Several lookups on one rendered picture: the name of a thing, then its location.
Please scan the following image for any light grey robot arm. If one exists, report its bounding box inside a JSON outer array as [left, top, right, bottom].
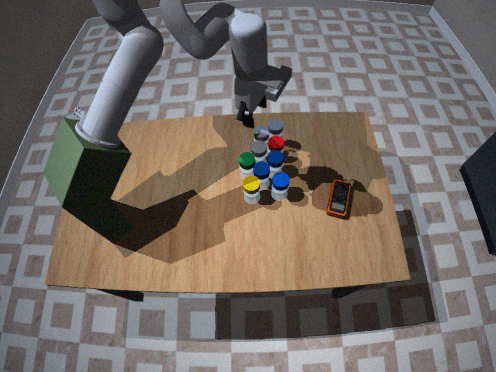
[[73, 0, 292, 148]]

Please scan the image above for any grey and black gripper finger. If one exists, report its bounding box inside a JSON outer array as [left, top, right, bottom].
[[258, 96, 267, 108], [236, 101, 254, 129]]

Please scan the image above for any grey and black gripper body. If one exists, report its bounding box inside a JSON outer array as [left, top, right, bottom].
[[234, 74, 267, 113]]

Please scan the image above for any red bottle cap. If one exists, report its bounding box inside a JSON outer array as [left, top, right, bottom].
[[268, 136, 284, 153]]

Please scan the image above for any orange digital multimeter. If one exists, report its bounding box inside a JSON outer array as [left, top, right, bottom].
[[326, 179, 351, 219]]

